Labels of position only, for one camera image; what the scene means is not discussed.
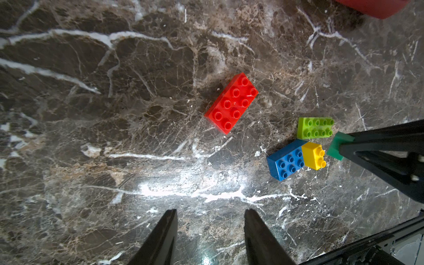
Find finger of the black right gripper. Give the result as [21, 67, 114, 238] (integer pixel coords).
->
[339, 144, 424, 203]
[344, 120, 424, 149]

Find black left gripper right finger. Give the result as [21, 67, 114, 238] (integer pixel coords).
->
[244, 209, 295, 265]

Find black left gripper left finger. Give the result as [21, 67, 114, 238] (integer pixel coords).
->
[128, 209, 178, 265]

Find small dark green lego brick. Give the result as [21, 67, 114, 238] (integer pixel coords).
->
[327, 132, 354, 161]

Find blue lego brick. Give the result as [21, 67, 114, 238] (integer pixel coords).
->
[267, 139, 307, 181]

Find small yellow lego brick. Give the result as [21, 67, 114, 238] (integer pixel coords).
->
[301, 142, 326, 170]

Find lime green lego brick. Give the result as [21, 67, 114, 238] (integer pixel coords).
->
[297, 117, 334, 140]

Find red lego brick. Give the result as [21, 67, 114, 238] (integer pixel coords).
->
[204, 73, 258, 135]

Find red polka dot toaster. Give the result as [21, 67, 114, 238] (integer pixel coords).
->
[336, 0, 410, 19]

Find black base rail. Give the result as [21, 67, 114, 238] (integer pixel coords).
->
[304, 211, 424, 265]

